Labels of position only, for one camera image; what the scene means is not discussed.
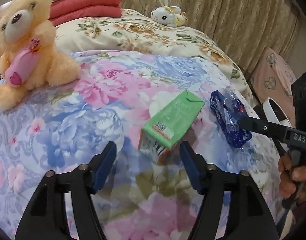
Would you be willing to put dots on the white bunny plush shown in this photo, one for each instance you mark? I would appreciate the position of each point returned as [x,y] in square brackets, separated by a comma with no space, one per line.
[166,15]

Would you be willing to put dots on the white bin with black bag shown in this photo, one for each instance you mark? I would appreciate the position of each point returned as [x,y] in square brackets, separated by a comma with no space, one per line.
[270,111]

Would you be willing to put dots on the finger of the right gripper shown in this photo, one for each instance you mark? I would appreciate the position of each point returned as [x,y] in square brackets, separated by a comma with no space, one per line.
[284,134]

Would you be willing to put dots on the pink heart cloth covered furniture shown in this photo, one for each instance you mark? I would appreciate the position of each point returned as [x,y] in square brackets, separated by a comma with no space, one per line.
[273,78]

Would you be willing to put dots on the beige teddy bear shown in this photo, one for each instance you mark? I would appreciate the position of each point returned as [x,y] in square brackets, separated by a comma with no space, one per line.
[30,58]

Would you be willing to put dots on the person's right hand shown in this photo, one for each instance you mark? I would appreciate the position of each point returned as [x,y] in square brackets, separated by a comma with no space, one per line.
[288,177]

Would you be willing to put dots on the cream rose floral quilt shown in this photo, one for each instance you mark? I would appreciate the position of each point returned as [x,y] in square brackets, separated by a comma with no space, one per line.
[136,32]

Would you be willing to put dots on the beige patterned curtain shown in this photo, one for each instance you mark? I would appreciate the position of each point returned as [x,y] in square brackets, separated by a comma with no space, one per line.
[243,29]

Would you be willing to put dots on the pink blue floral bedspread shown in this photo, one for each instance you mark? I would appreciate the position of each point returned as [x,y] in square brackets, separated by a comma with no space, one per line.
[59,129]

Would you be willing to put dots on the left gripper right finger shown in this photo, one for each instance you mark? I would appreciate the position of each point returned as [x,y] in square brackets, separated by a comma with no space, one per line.
[236,194]

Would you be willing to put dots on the yellow bear plush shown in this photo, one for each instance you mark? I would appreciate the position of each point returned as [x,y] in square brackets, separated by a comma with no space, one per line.
[181,19]

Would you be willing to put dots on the folded red blanket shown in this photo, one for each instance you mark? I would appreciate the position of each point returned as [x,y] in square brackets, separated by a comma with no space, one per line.
[63,11]

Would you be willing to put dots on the blue snack wrapper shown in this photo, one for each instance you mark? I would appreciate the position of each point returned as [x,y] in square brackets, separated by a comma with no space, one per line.
[229,110]

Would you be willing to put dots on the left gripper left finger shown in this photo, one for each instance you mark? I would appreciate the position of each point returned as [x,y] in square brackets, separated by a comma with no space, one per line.
[45,216]

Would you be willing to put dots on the green drink carton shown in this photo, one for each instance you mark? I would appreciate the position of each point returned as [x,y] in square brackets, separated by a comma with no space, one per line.
[161,133]

